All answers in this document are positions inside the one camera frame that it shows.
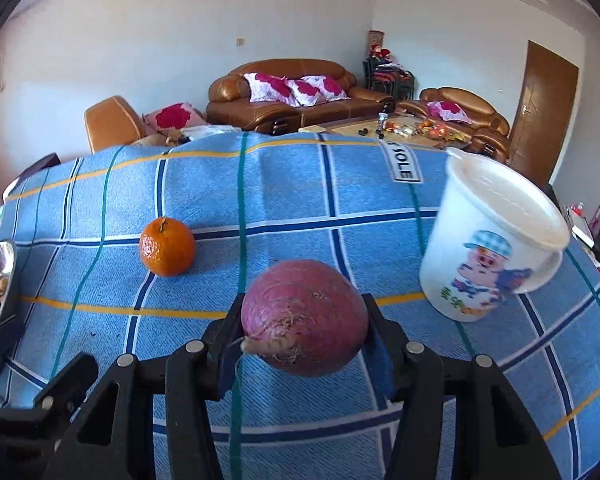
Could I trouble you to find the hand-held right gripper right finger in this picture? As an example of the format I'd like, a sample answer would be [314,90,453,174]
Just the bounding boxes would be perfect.
[362,294,563,480]

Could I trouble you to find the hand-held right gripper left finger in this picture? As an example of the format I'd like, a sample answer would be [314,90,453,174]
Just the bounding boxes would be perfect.
[42,292,246,480]

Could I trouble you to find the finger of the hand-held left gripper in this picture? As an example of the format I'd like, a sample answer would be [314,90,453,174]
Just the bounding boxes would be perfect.
[0,352,99,480]
[0,316,26,358]

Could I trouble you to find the red onion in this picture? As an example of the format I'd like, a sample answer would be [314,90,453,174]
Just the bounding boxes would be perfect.
[240,260,370,378]

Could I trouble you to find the orange with stem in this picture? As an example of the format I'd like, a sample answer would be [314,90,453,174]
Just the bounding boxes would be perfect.
[139,216,197,278]

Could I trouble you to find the dark stool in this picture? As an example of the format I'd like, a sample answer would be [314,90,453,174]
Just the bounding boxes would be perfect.
[2,152,61,196]

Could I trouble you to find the blue plaid cloth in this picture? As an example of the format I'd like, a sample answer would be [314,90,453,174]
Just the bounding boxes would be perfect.
[0,132,600,480]

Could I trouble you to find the white cartoon mug with lid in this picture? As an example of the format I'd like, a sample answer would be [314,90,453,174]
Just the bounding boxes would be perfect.
[419,147,572,322]

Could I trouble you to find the white crumpled cloth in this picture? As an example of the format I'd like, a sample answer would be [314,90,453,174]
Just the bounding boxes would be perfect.
[180,124,226,142]

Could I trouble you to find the orange leather chair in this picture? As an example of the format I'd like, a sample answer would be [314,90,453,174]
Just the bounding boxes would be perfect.
[84,95,147,154]

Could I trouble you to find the pile of snacks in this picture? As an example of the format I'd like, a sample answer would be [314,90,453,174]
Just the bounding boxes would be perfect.
[385,116,463,142]

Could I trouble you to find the wooden coffee table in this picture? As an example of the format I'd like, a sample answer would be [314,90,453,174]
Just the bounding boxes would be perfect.
[298,115,473,153]

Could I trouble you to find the television stand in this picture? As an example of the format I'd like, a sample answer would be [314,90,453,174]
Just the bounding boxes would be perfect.
[550,185,600,263]

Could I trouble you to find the white pillow with red flower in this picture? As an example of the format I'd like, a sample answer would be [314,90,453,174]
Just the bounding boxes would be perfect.
[301,75,350,101]
[285,78,322,107]
[426,100,472,124]
[243,72,293,106]
[142,102,206,133]

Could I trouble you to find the brown leather sofa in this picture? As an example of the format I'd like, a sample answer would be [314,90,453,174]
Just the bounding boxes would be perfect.
[205,59,396,134]

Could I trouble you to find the brown leather armchair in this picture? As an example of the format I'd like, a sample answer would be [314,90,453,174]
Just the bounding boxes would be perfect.
[396,86,511,163]

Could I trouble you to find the stacked black chairs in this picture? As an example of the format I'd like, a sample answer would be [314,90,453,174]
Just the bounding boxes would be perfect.
[362,55,415,101]

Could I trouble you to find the brown wooden door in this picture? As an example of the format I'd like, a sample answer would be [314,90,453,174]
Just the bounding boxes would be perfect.
[507,40,580,186]

